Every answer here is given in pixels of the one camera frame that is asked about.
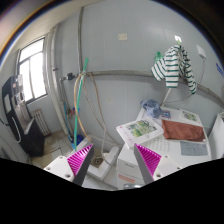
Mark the white appliance top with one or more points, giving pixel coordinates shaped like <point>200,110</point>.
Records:
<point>184,152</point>

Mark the black water dispenser machine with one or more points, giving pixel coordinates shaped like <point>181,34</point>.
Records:
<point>23,126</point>

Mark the grey horizontal wall pipe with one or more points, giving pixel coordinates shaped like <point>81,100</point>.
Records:
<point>148,74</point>

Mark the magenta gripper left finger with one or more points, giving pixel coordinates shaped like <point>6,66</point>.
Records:
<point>73,167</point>

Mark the blue crumpled cloth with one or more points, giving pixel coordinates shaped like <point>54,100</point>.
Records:
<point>152,108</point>

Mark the white wall radiator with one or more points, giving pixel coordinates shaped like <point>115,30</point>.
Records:
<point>37,114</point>

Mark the grey vertical wall pipe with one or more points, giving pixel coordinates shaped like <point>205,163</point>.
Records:
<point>80,61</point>

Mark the brown towel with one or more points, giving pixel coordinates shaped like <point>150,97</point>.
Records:
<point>182,131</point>

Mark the white wall box with cable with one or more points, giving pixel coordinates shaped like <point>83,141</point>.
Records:
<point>201,52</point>

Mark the white wall socket plate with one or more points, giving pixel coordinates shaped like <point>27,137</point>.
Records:
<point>122,36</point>

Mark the green white striped shirt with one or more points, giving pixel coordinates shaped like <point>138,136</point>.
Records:
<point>172,66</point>

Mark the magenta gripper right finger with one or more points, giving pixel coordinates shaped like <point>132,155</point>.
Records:
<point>152,165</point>

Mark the white printed cardboard box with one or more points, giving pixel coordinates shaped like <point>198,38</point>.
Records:
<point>139,131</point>

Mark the window with white frame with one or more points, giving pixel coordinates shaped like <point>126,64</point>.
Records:
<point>30,67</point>

